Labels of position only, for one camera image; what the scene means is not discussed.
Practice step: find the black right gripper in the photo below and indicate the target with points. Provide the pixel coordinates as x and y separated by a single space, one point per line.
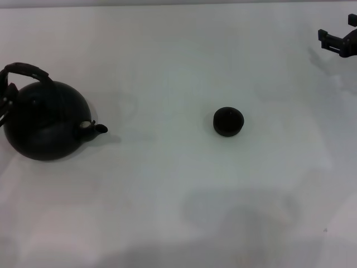
351 43

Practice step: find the black round teapot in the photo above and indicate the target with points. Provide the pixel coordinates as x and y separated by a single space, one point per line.
47 125

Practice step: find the small dark teacup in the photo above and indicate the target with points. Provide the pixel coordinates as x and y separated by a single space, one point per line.
228 122

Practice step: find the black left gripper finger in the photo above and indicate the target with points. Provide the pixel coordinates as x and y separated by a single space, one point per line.
9 97

